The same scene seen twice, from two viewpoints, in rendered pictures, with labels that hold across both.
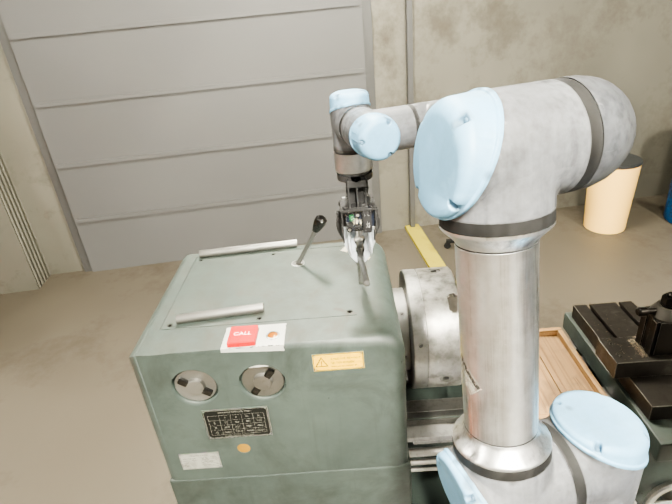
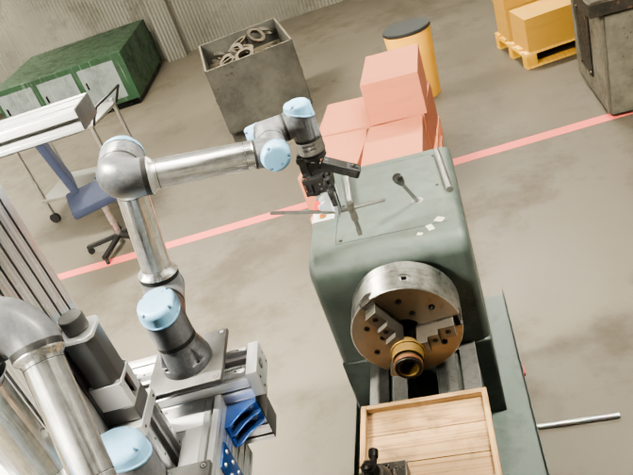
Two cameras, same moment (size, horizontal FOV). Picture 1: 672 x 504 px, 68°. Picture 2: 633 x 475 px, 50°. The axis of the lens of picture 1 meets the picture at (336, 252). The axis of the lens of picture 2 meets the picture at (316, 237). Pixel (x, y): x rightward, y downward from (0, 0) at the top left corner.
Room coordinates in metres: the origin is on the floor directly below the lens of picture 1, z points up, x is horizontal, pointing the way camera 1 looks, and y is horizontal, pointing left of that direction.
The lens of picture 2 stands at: (1.27, -1.75, 2.34)
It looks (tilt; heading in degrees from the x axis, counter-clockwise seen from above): 31 degrees down; 103
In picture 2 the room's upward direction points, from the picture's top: 20 degrees counter-clockwise
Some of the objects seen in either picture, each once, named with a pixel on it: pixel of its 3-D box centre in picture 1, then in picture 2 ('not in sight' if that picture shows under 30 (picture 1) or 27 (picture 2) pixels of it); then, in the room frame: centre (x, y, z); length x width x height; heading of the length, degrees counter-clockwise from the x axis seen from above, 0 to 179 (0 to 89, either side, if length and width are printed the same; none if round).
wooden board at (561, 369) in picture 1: (532, 374); (427, 444); (1.07, -0.52, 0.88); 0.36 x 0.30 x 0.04; 178
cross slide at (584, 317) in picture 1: (639, 352); not in sight; (1.05, -0.80, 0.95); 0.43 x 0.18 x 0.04; 178
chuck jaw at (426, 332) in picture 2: not in sight; (438, 330); (1.17, -0.32, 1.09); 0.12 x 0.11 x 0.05; 178
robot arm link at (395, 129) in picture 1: (378, 131); (267, 136); (0.86, -0.09, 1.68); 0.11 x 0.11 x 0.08; 14
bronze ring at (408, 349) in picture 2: not in sight; (408, 356); (1.08, -0.39, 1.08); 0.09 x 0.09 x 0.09; 88
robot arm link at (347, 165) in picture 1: (355, 161); (310, 146); (0.95, -0.05, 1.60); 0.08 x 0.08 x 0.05
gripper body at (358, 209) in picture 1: (356, 200); (316, 171); (0.94, -0.05, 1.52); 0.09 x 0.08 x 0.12; 179
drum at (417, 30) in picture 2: not in sight; (413, 61); (1.28, 4.07, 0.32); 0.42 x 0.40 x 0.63; 2
